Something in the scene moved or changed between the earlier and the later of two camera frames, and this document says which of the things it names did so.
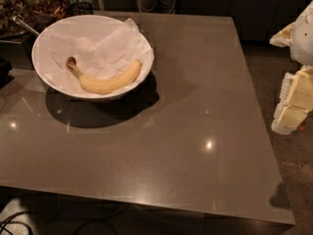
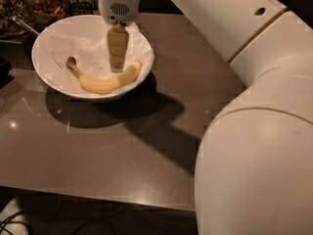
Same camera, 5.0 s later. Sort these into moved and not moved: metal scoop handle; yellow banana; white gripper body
Moved: white gripper body
Not moved: metal scoop handle; yellow banana
